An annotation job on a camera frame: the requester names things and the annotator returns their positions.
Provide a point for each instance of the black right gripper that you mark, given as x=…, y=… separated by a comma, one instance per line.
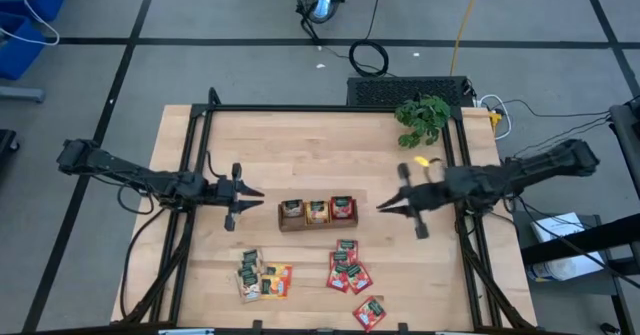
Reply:
x=430, y=195

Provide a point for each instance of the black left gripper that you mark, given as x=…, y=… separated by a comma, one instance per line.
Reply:
x=222, y=194

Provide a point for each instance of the packets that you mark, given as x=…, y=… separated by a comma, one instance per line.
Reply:
x=292, y=208

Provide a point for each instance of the red strawberry tea packet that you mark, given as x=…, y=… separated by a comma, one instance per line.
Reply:
x=347, y=250
x=369, y=314
x=338, y=279
x=342, y=207
x=334, y=260
x=360, y=279

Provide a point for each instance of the orange mango tea packet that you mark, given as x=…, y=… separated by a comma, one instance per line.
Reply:
x=318, y=212
x=274, y=289
x=280, y=271

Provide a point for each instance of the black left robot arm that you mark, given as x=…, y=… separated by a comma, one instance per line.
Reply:
x=125, y=170

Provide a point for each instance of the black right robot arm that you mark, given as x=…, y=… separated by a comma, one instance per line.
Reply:
x=540, y=167

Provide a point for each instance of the wooden three-slot tea box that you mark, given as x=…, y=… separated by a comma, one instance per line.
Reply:
x=295, y=225

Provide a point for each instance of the brown vanilla tea packet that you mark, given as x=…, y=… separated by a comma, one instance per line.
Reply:
x=249, y=267
x=251, y=255
x=248, y=290

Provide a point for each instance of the green potted plant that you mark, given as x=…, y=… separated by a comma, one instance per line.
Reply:
x=425, y=117

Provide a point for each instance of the black perforated computer case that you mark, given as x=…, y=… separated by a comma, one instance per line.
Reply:
x=400, y=91

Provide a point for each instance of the yellow power plug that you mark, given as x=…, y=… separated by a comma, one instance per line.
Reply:
x=495, y=122

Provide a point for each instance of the white paper stack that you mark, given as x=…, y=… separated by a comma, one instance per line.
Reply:
x=560, y=230

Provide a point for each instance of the black metal bar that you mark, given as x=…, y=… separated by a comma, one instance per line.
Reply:
x=590, y=237

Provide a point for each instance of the black floor fan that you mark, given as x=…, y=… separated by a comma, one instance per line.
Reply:
x=320, y=2

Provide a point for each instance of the grey rack foot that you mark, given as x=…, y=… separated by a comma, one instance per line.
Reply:
x=20, y=94

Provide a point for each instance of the black frame clamp bracket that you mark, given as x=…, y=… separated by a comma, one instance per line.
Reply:
x=257, y=326
x=402, y=327

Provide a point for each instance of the black stereo camera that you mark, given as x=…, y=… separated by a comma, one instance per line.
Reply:
x=325, y=332

